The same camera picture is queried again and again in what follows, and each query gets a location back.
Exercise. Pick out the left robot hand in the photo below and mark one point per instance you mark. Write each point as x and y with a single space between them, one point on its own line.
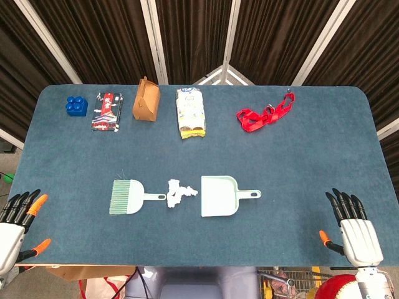
9 240

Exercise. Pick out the lavender grey robot torso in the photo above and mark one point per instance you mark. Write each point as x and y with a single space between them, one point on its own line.
193 283

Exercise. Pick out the mint green hand broom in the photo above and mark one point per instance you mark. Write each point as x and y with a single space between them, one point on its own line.
134 196

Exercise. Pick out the green ball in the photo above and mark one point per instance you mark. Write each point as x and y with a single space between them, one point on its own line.
8 177

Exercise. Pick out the yellow plastic item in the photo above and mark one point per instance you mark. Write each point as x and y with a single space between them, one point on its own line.
268 288

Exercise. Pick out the brown curtain screen panel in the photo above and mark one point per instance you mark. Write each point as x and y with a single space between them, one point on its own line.
193 40
103 40
368 62
18 78
280 40

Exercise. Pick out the red printed snack packet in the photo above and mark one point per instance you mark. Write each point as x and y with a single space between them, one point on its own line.
106 112

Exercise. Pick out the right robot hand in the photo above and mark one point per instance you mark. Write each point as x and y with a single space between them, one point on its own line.
361 240

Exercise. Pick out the mint green dustpan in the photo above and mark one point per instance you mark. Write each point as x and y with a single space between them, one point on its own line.
218 196

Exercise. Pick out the flat brown cardboard box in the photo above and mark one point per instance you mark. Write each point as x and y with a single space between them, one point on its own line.
84 272

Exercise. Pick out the yellow white snack package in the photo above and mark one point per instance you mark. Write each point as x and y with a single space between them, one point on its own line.
190 112

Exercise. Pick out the red and white ball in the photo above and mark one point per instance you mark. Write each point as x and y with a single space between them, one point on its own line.
333 288

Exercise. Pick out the blue felt table cover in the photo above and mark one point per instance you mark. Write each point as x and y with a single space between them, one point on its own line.
199 149

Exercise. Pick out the white paper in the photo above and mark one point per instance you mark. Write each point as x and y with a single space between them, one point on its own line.
173 201
190 190

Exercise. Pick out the brown cardboard carton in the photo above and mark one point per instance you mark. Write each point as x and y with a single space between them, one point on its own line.
146 102

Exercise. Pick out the blue building block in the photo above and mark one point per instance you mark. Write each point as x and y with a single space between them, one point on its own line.
76 107

